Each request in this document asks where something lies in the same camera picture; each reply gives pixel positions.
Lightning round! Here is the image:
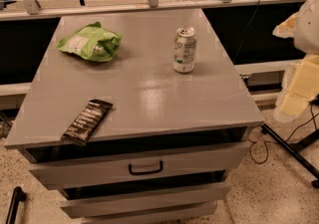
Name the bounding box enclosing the black drawer handle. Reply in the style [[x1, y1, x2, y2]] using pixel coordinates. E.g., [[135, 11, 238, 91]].
[[128, 160, 163, 176]]

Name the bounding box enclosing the green rice chip bag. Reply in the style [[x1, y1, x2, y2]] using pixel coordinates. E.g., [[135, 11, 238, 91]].
[[57, 22, 122, 63]]

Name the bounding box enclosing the grey drawer cabinet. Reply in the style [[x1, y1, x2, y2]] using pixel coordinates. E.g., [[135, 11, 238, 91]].
[[3, 8, 266, 224]]

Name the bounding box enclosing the black floor stand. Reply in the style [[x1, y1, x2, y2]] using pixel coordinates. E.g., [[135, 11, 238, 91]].
[[261, 123, 319, 188]]

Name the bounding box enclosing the white green soda can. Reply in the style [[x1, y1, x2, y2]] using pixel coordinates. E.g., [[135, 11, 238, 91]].
[[172, 27, 197, 73]]

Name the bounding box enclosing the dark brown snack bar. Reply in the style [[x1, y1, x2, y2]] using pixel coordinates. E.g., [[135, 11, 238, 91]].
[[61, 99, 113, 146]]

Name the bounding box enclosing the black bar bottom left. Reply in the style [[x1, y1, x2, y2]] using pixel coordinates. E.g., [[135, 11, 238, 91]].
[[5, 186, 26, 224]]

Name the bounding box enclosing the grey drawer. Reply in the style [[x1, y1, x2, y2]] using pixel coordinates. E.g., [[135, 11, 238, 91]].
[[30, 141, 248, 189], [81, 202, 216, 224], [60, 182, 231, 218]]

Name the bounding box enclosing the top grey drawer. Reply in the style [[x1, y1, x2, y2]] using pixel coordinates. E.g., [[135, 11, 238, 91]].
[[30, 141, 248, 189]]

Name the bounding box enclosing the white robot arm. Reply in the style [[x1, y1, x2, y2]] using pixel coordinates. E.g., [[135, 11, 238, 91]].
[[273, 0, 319, 122]]

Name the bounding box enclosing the bottom grey drawer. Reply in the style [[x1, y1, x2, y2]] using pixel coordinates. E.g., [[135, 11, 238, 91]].
[[81, 202, 216, 224]]

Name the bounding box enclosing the middle grey drawer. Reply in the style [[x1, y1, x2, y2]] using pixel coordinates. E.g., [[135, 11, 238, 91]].
[[60, 182, 231, 218]]

